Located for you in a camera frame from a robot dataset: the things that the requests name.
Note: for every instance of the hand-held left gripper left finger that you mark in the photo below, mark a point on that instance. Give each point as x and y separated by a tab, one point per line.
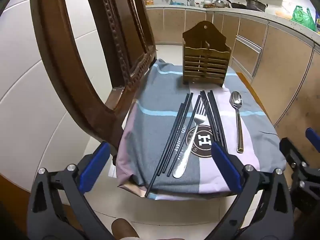
96	166

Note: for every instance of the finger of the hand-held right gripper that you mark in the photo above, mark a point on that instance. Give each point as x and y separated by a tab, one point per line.
313	138
290	150

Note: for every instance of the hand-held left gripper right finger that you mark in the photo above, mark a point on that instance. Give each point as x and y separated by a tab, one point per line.
226	166

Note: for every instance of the silver metal fork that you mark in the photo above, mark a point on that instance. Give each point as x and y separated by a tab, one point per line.
180	167

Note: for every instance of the bunch of black chopsticks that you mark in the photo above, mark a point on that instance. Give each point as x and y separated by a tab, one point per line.
217	120

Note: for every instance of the silver metal spoon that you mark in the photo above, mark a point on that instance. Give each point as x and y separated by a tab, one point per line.
236	100

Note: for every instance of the wooden slatted utensil holder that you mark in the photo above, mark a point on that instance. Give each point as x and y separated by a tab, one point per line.
205	65

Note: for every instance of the cup of kitchen utensils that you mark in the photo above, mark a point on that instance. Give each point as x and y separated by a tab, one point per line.
188	1

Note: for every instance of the person's brown shoe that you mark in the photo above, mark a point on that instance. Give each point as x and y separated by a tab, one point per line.
123	228

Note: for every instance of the grey pink checked cloth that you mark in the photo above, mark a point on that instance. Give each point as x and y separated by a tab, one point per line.
150	120

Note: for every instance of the beige kitchen cabinets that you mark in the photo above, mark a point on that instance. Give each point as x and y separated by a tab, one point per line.
287	67

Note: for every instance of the blue snack bag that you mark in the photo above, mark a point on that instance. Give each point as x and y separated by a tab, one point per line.
318	23

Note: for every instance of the carved brown wooden chair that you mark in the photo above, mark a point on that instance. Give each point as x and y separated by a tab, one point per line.
62	55

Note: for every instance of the green plastic bag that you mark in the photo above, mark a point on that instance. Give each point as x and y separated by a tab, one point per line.
302	17

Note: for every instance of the orange plastic basin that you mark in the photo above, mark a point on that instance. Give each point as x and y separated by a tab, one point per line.
283	15

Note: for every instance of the speckled white countertop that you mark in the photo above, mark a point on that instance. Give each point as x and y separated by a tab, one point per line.
255	15

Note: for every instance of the steel pot with lid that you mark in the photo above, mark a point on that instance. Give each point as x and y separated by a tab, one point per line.
255	3

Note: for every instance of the steel basin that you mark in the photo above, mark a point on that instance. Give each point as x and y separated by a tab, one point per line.
218	3

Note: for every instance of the stacked white bowls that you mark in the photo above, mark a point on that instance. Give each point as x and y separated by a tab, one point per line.
207	1

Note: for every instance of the blue sink basin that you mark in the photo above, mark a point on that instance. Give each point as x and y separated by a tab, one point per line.
176	3

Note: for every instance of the yellow box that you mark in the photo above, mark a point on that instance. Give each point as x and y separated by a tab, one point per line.
150	1

